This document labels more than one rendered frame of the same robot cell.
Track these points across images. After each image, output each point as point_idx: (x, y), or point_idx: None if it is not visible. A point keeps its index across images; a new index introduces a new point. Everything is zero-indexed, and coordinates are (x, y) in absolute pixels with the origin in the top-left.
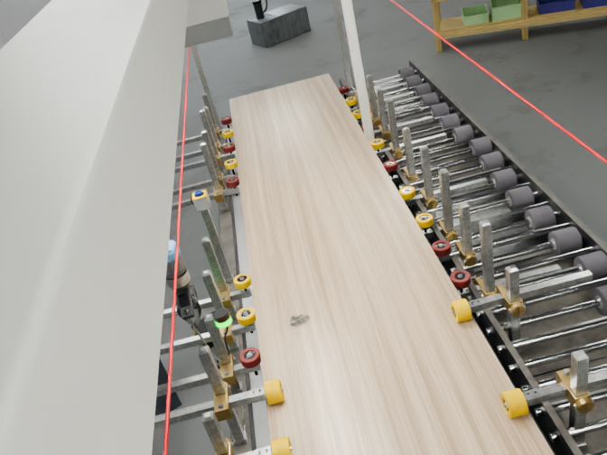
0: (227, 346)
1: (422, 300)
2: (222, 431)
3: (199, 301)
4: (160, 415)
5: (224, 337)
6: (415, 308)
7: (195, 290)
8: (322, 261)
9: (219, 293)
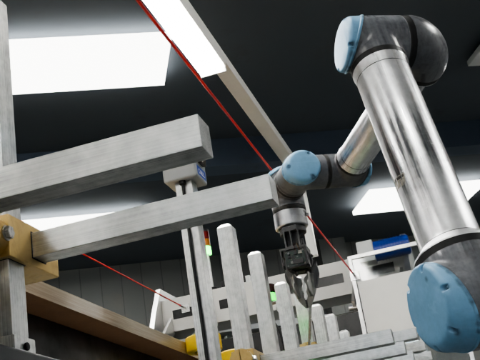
0: (282, 343)
1: None
2: (316, 337)
3: (302, 346)
4: None
5: (278, 327)
6: None
7: (281, 259)
8: None
9: (255, 303)
